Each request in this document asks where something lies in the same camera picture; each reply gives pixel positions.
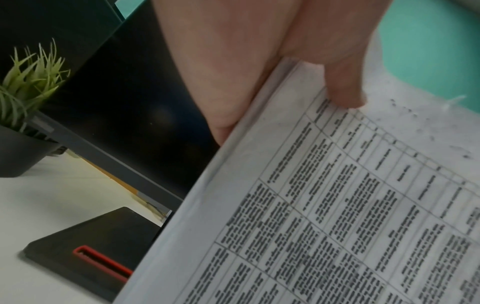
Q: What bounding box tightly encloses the person's left hand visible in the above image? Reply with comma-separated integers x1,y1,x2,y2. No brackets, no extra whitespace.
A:
149,0,395,146

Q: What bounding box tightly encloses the stack of white printed papers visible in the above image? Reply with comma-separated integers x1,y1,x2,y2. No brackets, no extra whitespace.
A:
119,29,480,304

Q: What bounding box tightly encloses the large black monitor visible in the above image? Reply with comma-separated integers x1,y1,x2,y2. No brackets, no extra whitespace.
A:
33,0,223,206

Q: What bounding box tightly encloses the small green potted plant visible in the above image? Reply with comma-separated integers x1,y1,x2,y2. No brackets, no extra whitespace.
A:
0,38,73,179

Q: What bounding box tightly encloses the black monitor stand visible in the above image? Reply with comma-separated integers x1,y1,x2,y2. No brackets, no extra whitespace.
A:
22,206,175,303

